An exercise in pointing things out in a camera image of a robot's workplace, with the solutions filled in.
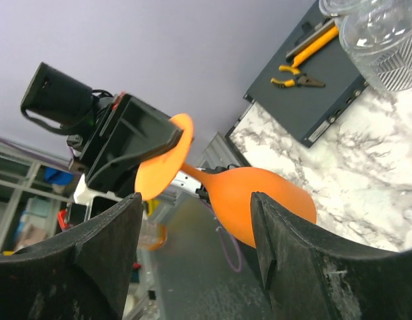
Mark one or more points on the clear wine glass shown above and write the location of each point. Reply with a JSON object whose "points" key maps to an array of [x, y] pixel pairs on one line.
{"points": [[337, 8], [378, 39]]}

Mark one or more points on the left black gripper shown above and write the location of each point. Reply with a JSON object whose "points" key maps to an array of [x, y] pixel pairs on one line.
{"points": [[111, 136]]}

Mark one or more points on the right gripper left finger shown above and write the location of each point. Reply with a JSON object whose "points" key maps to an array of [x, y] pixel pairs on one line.
{"points": [[81, 273]]}

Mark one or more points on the background shelf clutter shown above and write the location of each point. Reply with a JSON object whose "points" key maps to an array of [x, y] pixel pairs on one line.
{"points": [[33, 187]]}

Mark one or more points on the grey orange hand tool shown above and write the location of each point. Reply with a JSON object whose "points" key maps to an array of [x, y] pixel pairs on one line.
{"points": [[316, 41]]}

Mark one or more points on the orange plastic wine glass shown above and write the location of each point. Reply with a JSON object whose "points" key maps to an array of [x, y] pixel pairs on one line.
{"points": [[229, 191]]}

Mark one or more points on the yellow handled pliers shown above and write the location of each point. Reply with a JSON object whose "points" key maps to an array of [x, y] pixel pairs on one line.
{"points": [[299, 79]]}

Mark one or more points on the dark grey box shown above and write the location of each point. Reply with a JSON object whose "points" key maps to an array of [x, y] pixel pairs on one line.
{"points": [[307, 112]]}

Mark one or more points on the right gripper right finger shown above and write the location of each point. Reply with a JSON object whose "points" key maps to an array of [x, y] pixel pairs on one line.
{"points": [[311, 273]]}

